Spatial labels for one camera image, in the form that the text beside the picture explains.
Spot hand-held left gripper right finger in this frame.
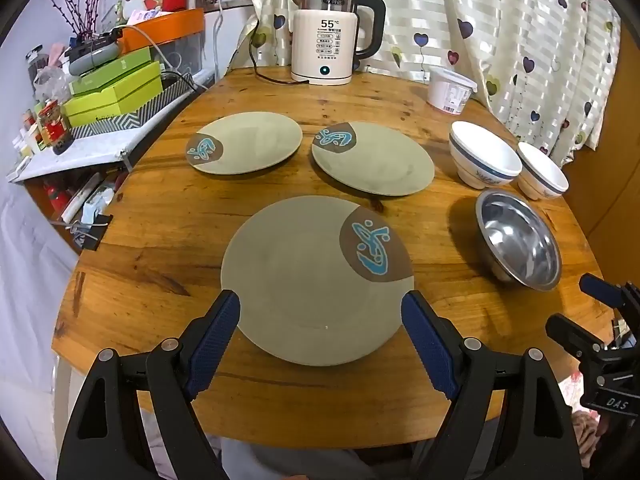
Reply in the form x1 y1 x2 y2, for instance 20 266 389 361
401 289 584 480

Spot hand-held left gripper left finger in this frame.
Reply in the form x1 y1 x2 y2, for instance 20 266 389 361
57 289 242 480

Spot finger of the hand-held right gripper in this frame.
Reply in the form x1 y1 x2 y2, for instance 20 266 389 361
545 313 609 362
580 273 625 307

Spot stainless steel bowl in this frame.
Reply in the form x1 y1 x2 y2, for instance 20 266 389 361
475 189 563 292

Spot green plate with brown patch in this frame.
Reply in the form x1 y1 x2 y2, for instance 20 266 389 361
221 195 415 367
186 112 302 176
311 121 435 197

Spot small white bowl blue stripe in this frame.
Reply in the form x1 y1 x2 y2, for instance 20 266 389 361
516 141 570 200

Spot large white bowl blue stripe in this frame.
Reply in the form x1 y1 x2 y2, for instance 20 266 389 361
448 121 524 189

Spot wooden cabinet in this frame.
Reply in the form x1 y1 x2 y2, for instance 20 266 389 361
564 25 640 281

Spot person's grey trousers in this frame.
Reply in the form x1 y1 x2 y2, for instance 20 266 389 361
219 435 417 480

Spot black binder clip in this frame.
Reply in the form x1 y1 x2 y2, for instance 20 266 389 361
70 219 110 252

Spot white shelf board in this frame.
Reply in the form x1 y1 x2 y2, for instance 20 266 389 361
7 105 162 184

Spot grey chevron pattern box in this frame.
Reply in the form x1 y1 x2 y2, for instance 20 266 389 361
69 72 195 139

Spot white plastic tub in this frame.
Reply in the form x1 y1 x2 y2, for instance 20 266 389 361
427 66 476 114

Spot lime green flat box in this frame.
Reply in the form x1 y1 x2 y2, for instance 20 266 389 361
61 62 164 117

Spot red figurine jar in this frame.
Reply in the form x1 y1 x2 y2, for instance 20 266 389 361
37 100 72 154

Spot heart print curtain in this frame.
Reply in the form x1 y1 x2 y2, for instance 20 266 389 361
239 0 626 167

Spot clear plastic storage box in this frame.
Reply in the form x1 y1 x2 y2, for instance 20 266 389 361
149 34 219 92

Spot dark green flat box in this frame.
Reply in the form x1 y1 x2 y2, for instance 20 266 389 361
69 47 152 97

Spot orange box lid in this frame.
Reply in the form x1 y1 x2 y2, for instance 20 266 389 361
121 8 206 54

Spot white electric kettle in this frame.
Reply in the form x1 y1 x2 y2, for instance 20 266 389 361
291 0 387 86

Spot black electronic device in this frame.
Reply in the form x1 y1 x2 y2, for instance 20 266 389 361
66 30 124 61

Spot black kettle power cable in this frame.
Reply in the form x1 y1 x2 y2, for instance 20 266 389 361
249 25 301 86

